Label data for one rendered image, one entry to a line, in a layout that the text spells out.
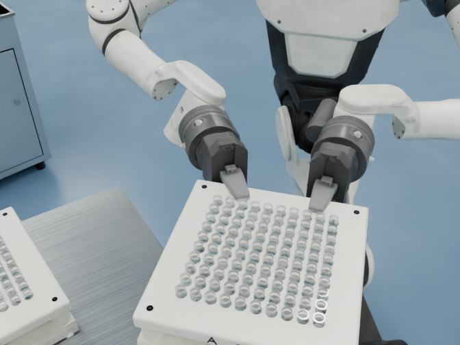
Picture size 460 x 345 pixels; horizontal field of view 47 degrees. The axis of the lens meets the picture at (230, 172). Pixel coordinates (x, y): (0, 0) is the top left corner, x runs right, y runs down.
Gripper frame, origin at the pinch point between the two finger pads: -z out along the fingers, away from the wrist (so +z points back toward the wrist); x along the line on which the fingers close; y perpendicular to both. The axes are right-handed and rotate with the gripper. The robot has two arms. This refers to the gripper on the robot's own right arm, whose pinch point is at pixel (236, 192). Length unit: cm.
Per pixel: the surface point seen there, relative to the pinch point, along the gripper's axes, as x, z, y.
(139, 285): 17.9, 2.5, 15.3
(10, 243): 10.8, 10.7, 33.4
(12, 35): 36, 155, 40
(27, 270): 10.9, 4.2, 31.0
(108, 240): 17.8, 14.0, 18.8
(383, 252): 103, 63, -83
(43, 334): 15.6, -4.1, 29.9
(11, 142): 81, 151, 51
